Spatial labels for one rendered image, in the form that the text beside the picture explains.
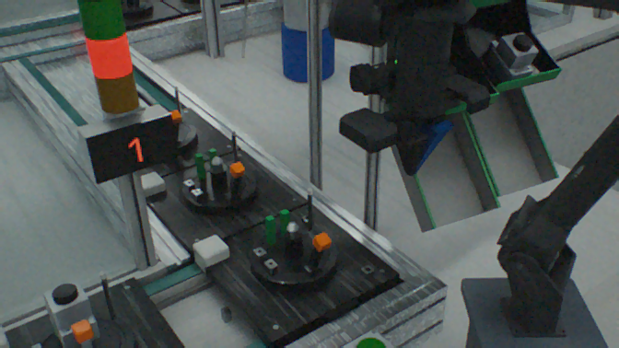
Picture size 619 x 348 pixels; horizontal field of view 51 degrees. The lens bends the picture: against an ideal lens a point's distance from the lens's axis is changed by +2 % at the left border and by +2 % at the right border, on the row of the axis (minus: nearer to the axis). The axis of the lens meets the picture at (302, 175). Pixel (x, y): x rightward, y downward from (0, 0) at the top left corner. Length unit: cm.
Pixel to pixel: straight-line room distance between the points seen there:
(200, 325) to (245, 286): 9
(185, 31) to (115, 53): 129
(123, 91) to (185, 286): 36
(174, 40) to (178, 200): 99
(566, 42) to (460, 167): 119
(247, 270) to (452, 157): 40
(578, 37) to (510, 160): 116
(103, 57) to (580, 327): 67
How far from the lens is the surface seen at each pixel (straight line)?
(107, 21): 84
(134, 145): 91
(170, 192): 124
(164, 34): 212
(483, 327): 84
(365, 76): 75
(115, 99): 88
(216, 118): 150
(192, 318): 105
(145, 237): 105
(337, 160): 151
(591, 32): 239
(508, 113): 126
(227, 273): 103
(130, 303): 102
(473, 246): 128
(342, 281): 101
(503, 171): 121
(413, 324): 103
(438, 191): 111
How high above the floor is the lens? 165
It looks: 33 degrees down
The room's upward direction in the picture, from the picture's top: 2 degrees counter-clockwise
